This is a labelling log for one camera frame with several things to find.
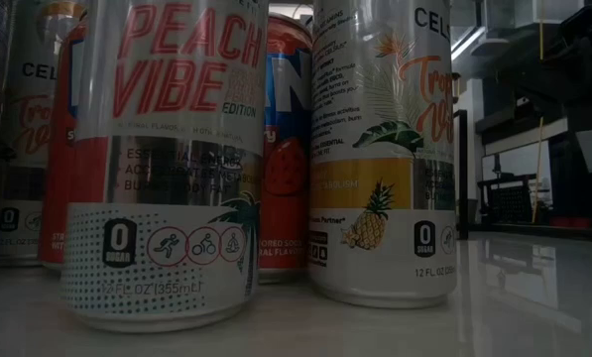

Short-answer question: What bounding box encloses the Celsius Tropical Vibe can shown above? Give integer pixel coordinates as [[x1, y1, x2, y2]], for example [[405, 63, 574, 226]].
[[0, 0, 86, 267], [307, 0, 459, 309]]

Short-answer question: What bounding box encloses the red Fanta strawberry can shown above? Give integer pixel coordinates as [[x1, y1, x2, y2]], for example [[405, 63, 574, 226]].
[[37, 9, 89, 273], [258, 12, 314, 285]]

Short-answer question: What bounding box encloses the Celsius Peach Vibe can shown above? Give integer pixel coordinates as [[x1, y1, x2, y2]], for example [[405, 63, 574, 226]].
[[59, 0, 270, 332]]

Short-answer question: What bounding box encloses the red flat object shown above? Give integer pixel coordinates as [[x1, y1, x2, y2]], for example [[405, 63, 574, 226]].
[[547, 216, 592, 229]]

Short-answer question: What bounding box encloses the black metal shelf frame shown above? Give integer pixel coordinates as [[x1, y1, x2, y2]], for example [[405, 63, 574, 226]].
[[452, 108, 471, 241]]

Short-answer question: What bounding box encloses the black wire mesh cart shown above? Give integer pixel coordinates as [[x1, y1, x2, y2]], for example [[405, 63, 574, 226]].
[[476, 171, 554, 225]]

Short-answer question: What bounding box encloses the yellow hanging extension cable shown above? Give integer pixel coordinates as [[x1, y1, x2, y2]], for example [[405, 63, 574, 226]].
[[531, 0, 547, 224]]

